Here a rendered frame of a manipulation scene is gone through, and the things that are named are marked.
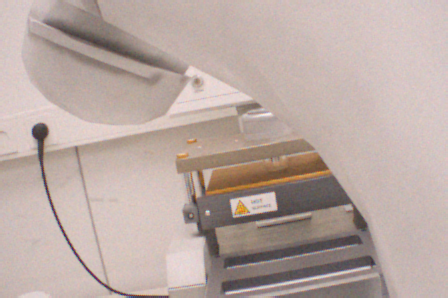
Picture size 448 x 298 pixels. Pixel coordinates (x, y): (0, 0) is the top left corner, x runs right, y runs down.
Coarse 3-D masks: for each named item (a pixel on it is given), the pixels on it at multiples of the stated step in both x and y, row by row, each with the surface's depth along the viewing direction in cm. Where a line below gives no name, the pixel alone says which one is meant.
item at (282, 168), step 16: (272, 160) 92; (288, 160) 99; (304, 160) 96; (320, 160) 93; (224, 176) 95; (240, 176) 93; (256, 176) 90; (272, 176) 88; (288, 176) 86; (304, 176) 85; (208, 192) 86
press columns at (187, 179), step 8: (184, 176) 86; (192, 176) 87; (200, 176) 101; (184, 184) 87; (192, 184) 87; (200, 184) 102; (184, 192) 87; (192, 192) 87; (200, 192) 102; (192, 200) 87; (192, 224) 87; (200, 224) 87; (192, 232) 88; (200, 232) 87
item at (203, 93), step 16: (192, 80) 105; (208, 80) 105; (192, 96) 106; (208, 96) 105; (224, 96) 105; (240, 96) 105; (176, 112) 106; (192, 112) 106; (240, 112) 109; (240, 128) 109; (256, 160) 110; (256, 224) 111; (272, 224) 111
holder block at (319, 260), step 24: (312, 240) 76; (336, 240) 75; (360, 240) 73; (216, 264) 74; (240, 264) 76; (264, 264) 71; (288, 264) 69; (312, 264) 68; (336, 264) 67; (360, 264) 67; (216, 288) 66; (240, 288) 68; (264, 288) 63; (288, 288) 62; (384, 288) 61
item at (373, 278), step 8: (376, 272) 57; (336, 280) 57; (344, 280) 57; (352, 280) 56; (360, 280) 56; (368, 280) 56; (376, 280) 56; (296, 288) 57; (304, 288) 57; (312, 288) 57; (320, 288) 57; (328, 288) 57; (336, 288) 57; (344, 288) 57; (352, 288) 56; (360, 288) 56; (368, 288) 56; (376, 288) 56; (248, 296) 58; (256, 296) 57; (264, 296) 57; (272, 296) 57; (280, 296) 57; (288, 296) 57; (296, 296) 57; (304, 296) 57; (312, 296) 57; (320, 296) 57; (328, 296) 57; (336, 296) 57; (344, 296) 57; (352, 296) 57; (360, 296) 57; (368, 296) 57; (376, 296) 57; (384, 296) 60
